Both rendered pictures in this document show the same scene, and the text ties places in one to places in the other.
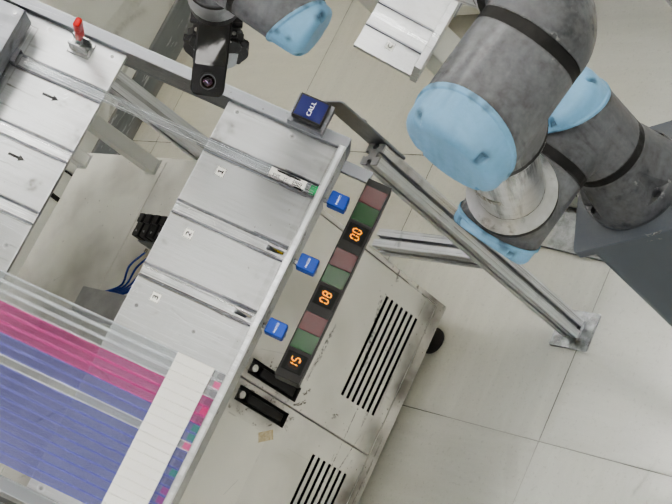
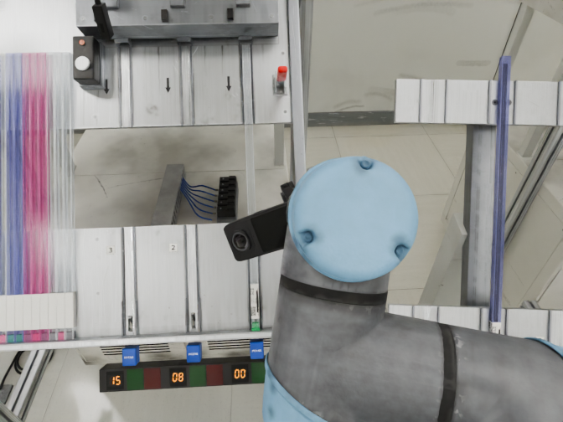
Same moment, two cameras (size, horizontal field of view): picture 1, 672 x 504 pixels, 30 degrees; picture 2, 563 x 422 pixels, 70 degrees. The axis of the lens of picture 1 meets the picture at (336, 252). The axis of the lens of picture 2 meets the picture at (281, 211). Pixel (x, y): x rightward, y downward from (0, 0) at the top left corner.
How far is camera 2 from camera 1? 1.32 m
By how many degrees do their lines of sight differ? 13
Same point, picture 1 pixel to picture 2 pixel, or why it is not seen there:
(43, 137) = (193, 96)
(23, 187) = (146, 104)
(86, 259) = (211, 153)
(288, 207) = (233, 312)
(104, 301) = (172, 183)
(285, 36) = (271, 405)
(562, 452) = not seen: outside the picture
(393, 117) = not seen: hidden behind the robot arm
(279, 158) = (269, 284)
